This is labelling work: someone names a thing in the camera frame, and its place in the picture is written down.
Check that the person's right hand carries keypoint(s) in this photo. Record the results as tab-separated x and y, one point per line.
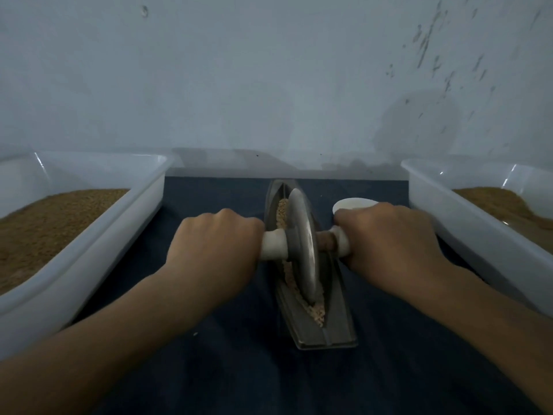
393	246

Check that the person's left hand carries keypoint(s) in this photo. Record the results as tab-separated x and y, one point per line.
212	253

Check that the white plastic tray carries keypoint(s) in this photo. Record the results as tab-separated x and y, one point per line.
91	246
466	233

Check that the boat-shaped metal grinding trough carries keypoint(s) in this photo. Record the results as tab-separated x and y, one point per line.
337	328

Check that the small ground grain portion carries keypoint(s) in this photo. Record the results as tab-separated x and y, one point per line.
313	307

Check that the person's right forearm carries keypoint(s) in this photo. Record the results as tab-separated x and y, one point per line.
501	337

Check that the person's left forearm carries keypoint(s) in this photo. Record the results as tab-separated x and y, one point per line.
86	363

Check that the white round plate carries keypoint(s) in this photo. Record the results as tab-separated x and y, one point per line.
352	204

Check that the dark blue tablecloth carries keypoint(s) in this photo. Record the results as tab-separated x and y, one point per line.
225	376

